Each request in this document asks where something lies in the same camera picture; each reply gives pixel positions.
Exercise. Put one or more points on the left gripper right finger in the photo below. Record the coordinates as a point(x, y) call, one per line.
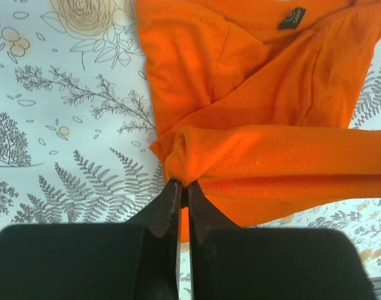
point(214, 248)

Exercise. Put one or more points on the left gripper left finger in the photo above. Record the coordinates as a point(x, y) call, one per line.
point(159, 263)

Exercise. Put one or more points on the orange t shirt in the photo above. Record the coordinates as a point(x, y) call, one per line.
point(253, 99)

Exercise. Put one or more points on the floral patterned table mat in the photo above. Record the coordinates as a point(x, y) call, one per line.
point(76, 120)

